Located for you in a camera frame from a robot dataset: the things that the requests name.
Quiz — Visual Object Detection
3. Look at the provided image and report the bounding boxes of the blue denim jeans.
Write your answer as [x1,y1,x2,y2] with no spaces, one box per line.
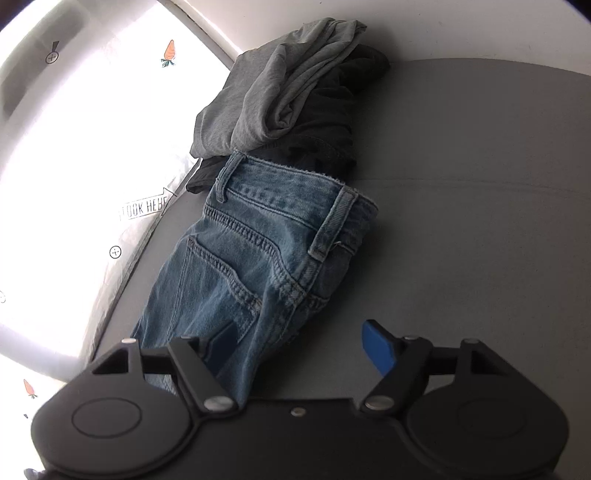
[133,152,378,404]

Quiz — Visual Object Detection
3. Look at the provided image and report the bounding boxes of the folded black garment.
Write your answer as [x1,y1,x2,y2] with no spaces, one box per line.
[185,44,393,195]

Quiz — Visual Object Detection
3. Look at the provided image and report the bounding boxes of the white carrot print sheet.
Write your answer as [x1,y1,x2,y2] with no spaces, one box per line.
[1,1,228,422]

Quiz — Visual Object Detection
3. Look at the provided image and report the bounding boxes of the folded grey garment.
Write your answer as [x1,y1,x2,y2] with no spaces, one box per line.
[188,17,370,159]

